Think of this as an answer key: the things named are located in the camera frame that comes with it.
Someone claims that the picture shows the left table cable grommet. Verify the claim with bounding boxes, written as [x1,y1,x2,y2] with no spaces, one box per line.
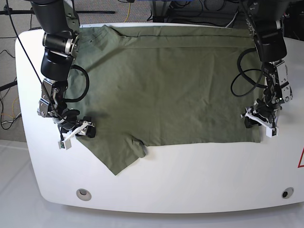
[76,189,92,201]

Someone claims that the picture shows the table cable grommet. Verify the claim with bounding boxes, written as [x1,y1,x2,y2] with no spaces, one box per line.
[282,187,294,199]
[76,189,92,201]

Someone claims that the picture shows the right table cable grommet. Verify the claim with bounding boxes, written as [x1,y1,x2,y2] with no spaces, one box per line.
[282,187,294,199]

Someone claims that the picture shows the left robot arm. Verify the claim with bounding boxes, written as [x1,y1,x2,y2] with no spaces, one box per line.
[237,0,293,138]

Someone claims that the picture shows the red triangle sticker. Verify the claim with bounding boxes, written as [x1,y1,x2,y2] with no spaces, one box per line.
[298,149,304,168]

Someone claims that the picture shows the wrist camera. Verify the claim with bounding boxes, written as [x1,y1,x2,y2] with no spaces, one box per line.
[58,140,72,150]
[266,127,279,138]

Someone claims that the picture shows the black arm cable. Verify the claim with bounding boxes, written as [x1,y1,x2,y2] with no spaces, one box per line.
[63,64,90,102]
[230,48,269,97]

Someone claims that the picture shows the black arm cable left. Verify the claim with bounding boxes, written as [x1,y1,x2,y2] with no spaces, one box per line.
[230,48,269,97]

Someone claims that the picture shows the olive green T-shirt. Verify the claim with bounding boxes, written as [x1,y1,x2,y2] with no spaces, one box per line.
[69,26,262,175]

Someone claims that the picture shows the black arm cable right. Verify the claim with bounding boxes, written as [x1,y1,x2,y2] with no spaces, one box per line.
[63,64,90,102]

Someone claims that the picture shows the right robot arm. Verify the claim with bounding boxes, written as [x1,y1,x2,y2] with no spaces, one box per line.
[30,0,96,138]

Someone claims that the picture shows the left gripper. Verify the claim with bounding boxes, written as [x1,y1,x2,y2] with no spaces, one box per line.
[240,105,279,128]

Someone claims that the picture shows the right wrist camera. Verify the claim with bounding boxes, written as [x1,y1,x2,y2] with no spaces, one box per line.
[58,140,72,150]

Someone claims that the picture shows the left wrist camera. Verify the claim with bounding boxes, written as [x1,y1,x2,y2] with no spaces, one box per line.
[266,127,279,138]

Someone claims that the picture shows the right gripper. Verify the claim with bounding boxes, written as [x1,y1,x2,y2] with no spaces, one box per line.
[62,116,96,141]

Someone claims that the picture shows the black floor cables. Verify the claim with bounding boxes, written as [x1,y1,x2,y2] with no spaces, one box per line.
[0,49,22,130]

